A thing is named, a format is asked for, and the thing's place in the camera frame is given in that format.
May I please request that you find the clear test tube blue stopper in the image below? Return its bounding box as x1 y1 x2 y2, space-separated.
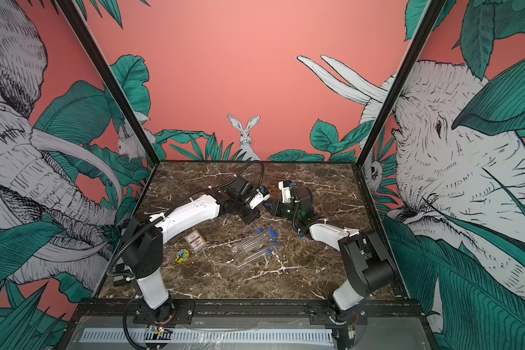
236 230 278 255
239 228 276 253
232 228 263 252
236 248 273 268

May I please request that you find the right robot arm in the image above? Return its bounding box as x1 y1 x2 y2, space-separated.
263 181 396 312

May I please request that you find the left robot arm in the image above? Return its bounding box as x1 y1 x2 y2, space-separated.
107 175 270 311

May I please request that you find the yellow blue small toy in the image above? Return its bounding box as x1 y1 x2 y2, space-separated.
175 249 190 264

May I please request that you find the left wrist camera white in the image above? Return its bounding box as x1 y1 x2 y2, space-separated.
249 186 270 209

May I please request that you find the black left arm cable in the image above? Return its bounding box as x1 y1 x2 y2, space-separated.
218 160 266 193

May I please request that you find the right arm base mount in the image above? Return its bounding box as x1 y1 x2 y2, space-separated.
306 300 368 327

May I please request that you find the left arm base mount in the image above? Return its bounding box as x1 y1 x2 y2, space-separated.
133 299 195 325

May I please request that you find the white slotted cable duct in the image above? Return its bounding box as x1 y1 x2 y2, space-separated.
78 327 335 346

